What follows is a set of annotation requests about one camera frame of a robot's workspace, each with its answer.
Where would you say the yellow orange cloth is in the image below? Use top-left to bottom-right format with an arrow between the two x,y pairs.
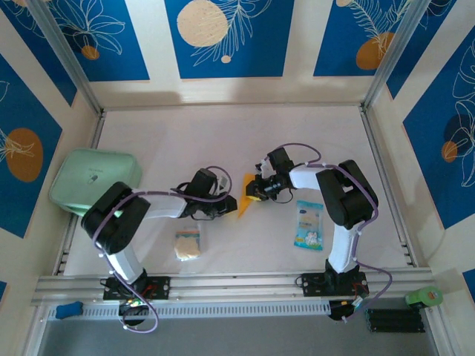
236,173 -> 258,220

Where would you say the clear bag of cotton pads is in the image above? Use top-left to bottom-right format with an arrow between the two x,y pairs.
174,223 -> 203,263

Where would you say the blue white wipes packet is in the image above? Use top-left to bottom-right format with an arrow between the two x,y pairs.
293,200 -> 324,252

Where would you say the mint green zip pouch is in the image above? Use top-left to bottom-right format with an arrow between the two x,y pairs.
49,148 -> 144,218

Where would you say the small blue foam block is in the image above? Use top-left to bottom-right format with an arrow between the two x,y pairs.
55,302 -> 83,320

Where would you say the black slotted rack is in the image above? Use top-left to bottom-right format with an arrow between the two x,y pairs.
365,308 -> 426,334

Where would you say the green tape roll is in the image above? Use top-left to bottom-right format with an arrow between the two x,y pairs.
404,288 -> 445,309

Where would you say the aluminium mounting rail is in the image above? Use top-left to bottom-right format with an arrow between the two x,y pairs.
31,268 -> 437,307

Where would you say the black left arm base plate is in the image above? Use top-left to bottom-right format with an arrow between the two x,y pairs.
102,276 -> 171,300

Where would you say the grey slotted cable duct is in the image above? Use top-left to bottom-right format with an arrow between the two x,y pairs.
46,300 -> 331,322

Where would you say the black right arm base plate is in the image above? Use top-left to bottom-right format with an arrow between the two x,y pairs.
301,272 -> 368,297

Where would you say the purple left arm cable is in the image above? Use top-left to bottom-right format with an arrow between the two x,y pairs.
92,165 -> 233,333

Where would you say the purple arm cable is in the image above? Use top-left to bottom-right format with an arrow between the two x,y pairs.
92,165 -> 233,333
276,143 -> 393,323

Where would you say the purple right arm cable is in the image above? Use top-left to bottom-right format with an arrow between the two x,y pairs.
276,143 -> 393,323

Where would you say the aluminium frame post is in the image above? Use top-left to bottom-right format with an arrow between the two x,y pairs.
361,0 -> 433,112
27,0 -> 103,116

